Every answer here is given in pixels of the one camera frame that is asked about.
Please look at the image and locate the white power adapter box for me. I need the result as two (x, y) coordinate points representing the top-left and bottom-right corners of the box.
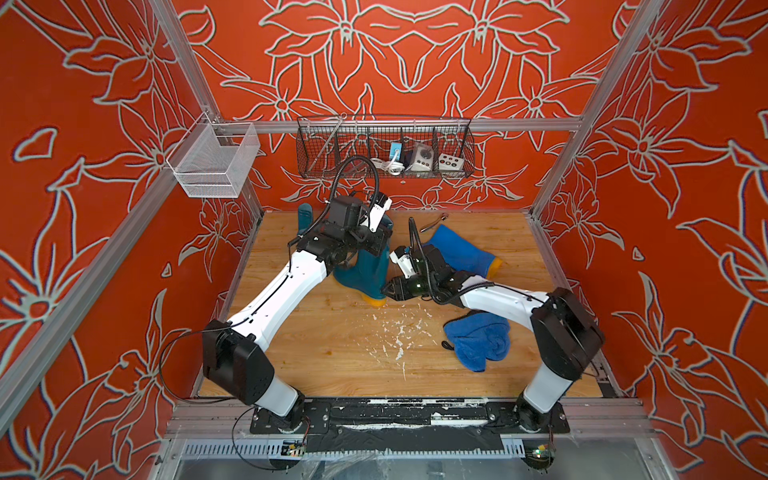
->
(407, 143), (434, 173)

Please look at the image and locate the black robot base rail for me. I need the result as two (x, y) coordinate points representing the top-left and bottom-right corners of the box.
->
(250, 397), (570, 460)

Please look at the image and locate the teal rubber boot orange sole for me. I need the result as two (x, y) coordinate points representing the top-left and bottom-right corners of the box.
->
(297, 203), (315, 236)

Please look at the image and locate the white socket box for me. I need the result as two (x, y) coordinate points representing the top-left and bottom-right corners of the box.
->
(437, 153), (465, 177)

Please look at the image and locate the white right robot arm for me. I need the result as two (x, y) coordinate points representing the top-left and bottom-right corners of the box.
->
(382, 245), (604, 432)

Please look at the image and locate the clear plastic wall bin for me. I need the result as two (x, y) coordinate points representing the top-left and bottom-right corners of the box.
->
(166, 122), (261, 199)

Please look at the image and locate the blue microfiber cloth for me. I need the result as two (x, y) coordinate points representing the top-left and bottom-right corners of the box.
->
(442, 311), (511, 373)

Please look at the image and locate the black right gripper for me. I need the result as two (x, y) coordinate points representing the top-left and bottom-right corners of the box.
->
(376, 276), (438, 303)

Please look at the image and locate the blue rubber boot orange sole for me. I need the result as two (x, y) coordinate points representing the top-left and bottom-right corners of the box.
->
(426, 225), (503, 279)

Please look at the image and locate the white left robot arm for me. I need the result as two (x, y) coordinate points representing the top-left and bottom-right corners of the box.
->
(202, 217), (393, 430)

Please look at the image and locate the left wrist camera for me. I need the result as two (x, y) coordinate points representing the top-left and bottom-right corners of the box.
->
(326, 193), (392, 232)

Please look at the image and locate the black wire wall basket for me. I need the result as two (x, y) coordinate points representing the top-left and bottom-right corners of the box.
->
(296, 114), (476, 179)

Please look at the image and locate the coiled white cable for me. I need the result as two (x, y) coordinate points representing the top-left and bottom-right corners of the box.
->
(368, 157), (404, 178)

